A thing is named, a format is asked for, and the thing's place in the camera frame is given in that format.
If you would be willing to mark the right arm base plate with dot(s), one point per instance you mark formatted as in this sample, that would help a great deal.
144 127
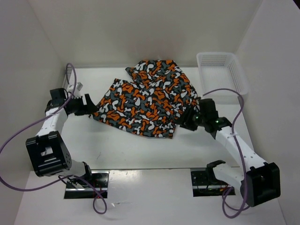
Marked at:
202 187

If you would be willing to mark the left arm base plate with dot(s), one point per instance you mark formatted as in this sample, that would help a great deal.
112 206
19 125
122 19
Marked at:
79 190

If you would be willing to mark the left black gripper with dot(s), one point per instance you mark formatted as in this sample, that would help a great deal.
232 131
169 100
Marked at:
89 108

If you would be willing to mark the aluminium table edge rail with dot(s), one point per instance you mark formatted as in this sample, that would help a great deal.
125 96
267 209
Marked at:
60 95

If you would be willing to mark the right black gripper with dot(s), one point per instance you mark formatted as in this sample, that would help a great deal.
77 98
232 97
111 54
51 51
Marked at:
187 124

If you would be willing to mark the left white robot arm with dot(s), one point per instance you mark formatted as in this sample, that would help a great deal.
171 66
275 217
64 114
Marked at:
48 153

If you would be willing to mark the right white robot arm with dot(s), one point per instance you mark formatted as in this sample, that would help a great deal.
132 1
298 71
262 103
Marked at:
259 181

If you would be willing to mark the orange camo patterned shorts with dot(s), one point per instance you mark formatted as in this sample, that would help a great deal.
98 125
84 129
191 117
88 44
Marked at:
151 103

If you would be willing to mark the white perforated plastic basket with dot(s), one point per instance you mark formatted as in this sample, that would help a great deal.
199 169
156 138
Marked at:
218 70

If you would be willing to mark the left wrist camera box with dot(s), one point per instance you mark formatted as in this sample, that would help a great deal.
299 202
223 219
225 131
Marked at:
78 87

